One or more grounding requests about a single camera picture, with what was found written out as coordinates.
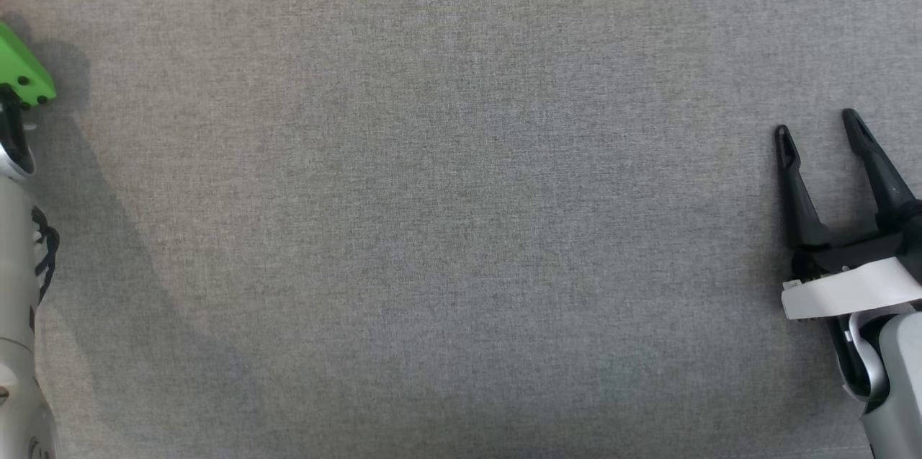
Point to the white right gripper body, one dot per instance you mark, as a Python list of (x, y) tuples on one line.
[(857, 279)]

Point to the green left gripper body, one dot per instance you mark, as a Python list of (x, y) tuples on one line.
[(21, 77)]

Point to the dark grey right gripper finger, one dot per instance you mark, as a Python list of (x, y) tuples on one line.
[(882, 178), (798, 199)]

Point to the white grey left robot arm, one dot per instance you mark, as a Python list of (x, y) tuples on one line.
[(14, 264)]

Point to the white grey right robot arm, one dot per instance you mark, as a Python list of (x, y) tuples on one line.
[(900, 387)]

